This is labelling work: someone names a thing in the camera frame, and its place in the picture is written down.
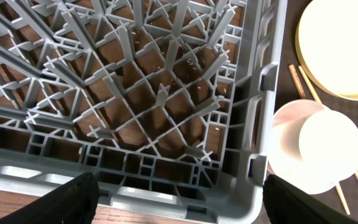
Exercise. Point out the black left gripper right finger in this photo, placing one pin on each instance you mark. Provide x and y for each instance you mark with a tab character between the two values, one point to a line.
286	204

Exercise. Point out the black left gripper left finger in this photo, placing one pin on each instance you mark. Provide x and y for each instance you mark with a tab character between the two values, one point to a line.
73	202

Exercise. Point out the white paper cup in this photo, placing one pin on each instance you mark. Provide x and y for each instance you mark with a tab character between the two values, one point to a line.
315	152

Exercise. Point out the pink bowl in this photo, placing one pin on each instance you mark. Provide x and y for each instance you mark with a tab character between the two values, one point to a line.
291	112

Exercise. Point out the grey dishwasher rack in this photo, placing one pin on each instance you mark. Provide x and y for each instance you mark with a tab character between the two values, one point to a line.
168	103

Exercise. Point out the brown serving tray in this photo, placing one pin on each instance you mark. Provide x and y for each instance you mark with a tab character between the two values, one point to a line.
287	92

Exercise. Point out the yellow round plate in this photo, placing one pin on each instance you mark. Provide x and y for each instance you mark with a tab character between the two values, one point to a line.
326	43

